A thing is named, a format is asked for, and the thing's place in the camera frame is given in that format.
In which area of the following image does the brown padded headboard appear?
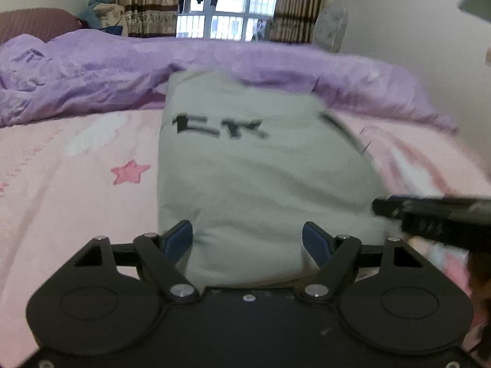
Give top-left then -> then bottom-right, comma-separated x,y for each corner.
0,8 -> 82,45

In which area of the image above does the pile of clothes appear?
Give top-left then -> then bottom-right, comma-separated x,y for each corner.
79,3 -> 128,36

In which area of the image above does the barred window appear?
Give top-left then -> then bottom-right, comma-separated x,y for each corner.
176,0 -> 277,42

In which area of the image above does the cloth-covered standing fan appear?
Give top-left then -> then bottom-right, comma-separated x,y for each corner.
312,0 -> 350,53

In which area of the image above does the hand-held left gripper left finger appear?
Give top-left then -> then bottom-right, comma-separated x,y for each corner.
73,220 -> 200,301

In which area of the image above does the purple quilt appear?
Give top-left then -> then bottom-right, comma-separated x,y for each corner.
0,33 -> 459,135

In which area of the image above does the pink printed blanket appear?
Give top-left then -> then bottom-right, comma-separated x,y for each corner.
0,102 -> 491,368

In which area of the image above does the grey and black jacket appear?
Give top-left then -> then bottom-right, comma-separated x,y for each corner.
157,67 -> 401,288

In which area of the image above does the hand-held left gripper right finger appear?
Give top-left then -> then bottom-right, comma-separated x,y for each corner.
298,221 -> 424,300

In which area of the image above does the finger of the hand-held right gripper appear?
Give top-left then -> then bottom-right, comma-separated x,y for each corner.
372,195 -> 491,251

